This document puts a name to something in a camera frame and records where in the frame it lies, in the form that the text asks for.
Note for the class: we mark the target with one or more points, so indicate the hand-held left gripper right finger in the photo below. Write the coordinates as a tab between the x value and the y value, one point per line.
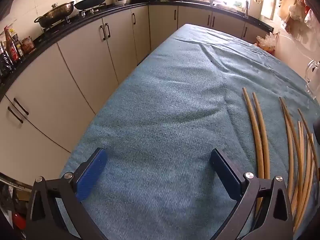
225	172

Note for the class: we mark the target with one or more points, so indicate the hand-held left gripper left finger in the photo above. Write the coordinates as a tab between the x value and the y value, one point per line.
92	172

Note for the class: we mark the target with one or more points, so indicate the row of bamboo chopsticks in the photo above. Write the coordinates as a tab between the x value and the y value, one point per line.
266	155

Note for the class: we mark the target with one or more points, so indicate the red plastic object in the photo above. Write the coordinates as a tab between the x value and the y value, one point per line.
18	221

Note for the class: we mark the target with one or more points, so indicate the blue tablecloth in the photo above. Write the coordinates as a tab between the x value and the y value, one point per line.
162	105

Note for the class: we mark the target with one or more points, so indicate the beige lower kitchen cabinets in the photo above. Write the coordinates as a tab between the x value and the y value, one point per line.
87	62

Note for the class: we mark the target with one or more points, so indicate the clear glass pitcher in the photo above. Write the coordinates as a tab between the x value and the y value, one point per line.
313	80

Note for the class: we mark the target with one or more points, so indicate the white plastic bag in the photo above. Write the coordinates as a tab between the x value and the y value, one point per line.
267	42

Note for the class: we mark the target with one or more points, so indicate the small brown basket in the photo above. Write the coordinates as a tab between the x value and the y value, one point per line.
28	45

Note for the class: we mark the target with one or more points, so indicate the group of sauce bottles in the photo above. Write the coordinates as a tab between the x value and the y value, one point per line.
11	52

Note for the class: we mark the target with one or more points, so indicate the gas stove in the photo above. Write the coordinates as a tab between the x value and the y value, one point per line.
87	11

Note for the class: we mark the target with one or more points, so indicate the steel pan with lid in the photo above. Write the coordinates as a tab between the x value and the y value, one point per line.
57	12

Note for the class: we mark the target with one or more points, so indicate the hanging light cutting board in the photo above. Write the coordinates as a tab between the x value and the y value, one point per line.
268	6

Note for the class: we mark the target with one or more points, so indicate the white bowl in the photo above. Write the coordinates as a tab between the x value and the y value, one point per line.
121	2

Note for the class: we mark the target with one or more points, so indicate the black kitchen countertop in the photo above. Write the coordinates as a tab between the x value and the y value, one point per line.
140	5

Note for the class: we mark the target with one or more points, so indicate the tan printed plastic bag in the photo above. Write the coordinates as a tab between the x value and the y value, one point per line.
285	8

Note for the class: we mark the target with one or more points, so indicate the translucent hanging plastic bag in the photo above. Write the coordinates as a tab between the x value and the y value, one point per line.
300	11

